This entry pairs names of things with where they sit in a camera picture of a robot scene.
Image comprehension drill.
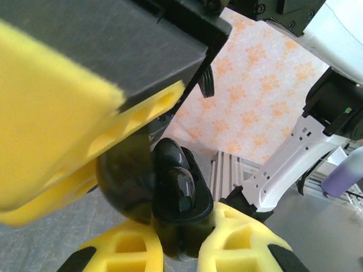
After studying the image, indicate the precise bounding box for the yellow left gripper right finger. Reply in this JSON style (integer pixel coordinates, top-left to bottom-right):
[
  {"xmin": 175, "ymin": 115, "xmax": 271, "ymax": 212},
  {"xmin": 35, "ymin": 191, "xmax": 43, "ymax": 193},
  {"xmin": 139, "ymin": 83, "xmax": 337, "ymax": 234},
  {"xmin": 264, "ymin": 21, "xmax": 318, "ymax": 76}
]
[{"xmin": 197, "ymin": 200, "xmax": 310, "ymax": 272}]

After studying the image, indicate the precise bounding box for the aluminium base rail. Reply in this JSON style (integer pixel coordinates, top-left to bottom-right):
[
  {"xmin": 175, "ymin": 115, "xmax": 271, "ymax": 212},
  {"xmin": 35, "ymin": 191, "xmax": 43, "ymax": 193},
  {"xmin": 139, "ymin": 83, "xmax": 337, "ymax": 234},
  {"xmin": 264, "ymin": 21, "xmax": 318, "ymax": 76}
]
[{"xmin": 209, "ymin": 150, "xmax": 363, "ymax": 216}]

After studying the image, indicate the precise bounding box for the black wireless earbud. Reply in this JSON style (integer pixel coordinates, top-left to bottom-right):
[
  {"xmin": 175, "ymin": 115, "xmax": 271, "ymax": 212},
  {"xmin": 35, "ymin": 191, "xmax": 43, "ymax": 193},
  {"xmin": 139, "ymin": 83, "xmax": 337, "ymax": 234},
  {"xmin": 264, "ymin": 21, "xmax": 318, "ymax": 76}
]
[{"xmin": 154, "ymin": 138, "xmax": 190, "ymax": 174}]

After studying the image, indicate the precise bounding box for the purple bottle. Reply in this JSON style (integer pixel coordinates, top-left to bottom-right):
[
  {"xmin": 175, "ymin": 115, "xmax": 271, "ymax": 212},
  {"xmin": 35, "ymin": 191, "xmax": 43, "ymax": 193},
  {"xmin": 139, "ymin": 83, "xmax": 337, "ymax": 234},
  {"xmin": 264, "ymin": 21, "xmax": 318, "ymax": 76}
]
[{"xmin": 320, "ymin": 149, "xmax": 363, "ymax": 198}]

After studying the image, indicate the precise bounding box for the tiny black screw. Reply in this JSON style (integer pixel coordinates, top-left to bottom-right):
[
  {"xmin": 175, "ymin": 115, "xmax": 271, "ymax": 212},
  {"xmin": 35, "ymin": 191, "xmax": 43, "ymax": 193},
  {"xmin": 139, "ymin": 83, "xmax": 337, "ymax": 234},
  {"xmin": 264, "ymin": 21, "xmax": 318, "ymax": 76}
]
[{"xmin": 166, "ymin": 166, "xmax": 199, "ymax": 214}]

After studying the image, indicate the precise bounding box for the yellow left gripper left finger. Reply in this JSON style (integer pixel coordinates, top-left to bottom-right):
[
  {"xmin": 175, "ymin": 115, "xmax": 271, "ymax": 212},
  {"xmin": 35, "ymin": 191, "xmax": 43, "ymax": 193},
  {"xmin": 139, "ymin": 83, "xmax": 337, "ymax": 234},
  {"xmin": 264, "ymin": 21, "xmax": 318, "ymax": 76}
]
[{"xmin": 60, "ymin": 219, "xmax": 166, "ymax": 272}]

